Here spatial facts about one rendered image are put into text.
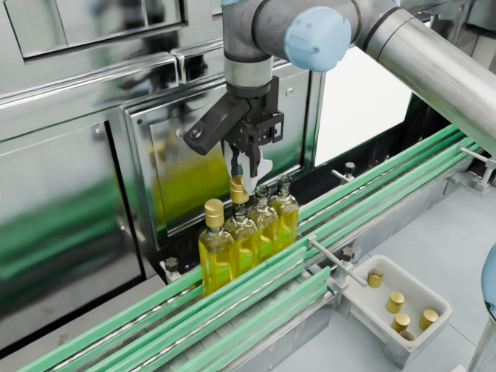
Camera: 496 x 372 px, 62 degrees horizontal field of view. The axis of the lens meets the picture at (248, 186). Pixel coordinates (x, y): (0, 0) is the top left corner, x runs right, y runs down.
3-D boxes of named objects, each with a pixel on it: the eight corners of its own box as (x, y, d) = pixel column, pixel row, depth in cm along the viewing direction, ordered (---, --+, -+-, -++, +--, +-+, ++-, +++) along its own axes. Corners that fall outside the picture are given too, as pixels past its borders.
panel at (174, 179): (398, 119, 136) (426, 12, 115) (406, 123, 134) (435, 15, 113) (151, 244, 93) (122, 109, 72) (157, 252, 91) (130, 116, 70)
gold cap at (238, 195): (241, 189, 82) (240, 171, 79) (252, 198, 80) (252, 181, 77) (226, 196, 80) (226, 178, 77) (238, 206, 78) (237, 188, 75)
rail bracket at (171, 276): (173, 280, 98) (166, 241, 90) (188, 300, 94) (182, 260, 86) (158, 289, 96) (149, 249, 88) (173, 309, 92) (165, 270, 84)
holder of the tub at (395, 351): (357, 261, 119) (362, 243, 114) (443, 329, 102) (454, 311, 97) (315, 291, 111) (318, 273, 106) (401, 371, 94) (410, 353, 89)
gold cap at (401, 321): (408, 330, 100) (413, 319, 97) (400, 338, 98) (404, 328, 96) (395, 319, 102) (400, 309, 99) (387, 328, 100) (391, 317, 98)
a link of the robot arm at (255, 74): (243, 67, 59) (211, 50, 64) (243, 97, 62) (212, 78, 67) (283, 54, 63) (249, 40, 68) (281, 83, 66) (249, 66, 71)
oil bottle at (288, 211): (279, 250, 105) (283, 184, 92) (294, 263, 102) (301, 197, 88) (262, 260, 103) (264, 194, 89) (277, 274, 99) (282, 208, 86)
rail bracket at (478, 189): (446, 186, 140) (468, 128, 126) (494, 213, 130) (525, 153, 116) (438, 192, 138) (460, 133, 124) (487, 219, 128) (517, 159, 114)
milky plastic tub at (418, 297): (373, 271, 116) (379, 250, 110) (446, 328, 102) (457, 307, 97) (329, 304, 108) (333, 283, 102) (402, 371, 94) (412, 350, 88)
